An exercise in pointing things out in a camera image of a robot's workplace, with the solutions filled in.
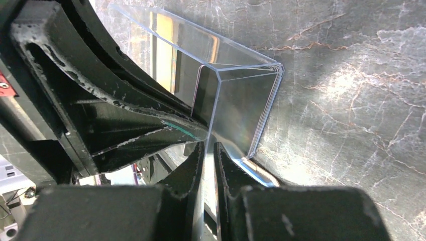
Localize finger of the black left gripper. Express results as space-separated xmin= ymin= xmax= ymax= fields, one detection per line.
xmin=10 ymin=1 xmax=208 ymax=175

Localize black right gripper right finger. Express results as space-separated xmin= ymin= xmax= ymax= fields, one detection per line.
xmin=214 ymin=143 xmax=390 ymax=240

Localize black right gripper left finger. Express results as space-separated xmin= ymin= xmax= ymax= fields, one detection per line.
xmin=17 ymin=142 xmax=205 ymax=240

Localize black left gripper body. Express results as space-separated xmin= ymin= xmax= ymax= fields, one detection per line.
xmin=1 ymin=1 xmax=80 ymax=185

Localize clear acrylic card box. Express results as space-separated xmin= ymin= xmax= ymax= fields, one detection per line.
xmin=109 ymin=4 xmax=284 ymax=186

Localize black and yellow credit cards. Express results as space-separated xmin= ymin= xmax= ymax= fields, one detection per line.
xmin=149 ymin=13 xmax=220 ymax=124

